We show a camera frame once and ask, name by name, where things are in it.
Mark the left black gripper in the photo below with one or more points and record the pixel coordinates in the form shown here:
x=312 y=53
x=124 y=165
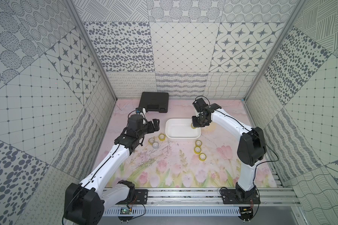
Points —
x=150 y=125

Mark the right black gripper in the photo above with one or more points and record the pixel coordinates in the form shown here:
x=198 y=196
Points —
x=196 y=125

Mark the yellow tape roll top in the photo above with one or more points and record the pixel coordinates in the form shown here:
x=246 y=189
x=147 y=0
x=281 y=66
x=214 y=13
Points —
x=198 y=143

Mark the white plastic storage box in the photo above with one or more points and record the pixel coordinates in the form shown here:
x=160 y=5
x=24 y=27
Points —
x=180 y=128

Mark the yellow tape roll bottom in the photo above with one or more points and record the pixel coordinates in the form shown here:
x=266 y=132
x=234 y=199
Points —
x=202 y=157

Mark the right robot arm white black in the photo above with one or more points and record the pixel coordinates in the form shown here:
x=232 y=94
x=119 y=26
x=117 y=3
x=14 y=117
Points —
x=251 y=148

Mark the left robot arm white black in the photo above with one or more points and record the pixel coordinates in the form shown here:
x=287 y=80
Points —
x=86 y=201

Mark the grey clear tape roll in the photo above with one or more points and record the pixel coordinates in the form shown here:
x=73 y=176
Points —
x=155 y=145

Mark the black plastic tool case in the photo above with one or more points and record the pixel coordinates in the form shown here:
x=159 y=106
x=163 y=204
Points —
x=155 y=101

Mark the left green circuit board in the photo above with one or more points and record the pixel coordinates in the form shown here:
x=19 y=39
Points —
x=125 y=215

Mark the right black controller board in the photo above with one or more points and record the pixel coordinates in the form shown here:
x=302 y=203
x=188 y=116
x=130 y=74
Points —
x=246 y=214

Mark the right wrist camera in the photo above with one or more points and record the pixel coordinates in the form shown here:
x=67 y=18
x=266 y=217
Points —
x=201 y=106

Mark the aluminium mounting rail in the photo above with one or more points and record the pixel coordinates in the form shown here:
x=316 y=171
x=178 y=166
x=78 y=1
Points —
x=196 y=197

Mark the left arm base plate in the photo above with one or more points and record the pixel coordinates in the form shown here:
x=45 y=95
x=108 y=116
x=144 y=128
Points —
x=140 y=196

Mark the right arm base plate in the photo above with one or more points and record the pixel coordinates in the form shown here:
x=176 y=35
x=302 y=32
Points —
x=230 y=196

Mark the white slotted cable duct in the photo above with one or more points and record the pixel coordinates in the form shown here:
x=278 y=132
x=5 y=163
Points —
x=176 y=211

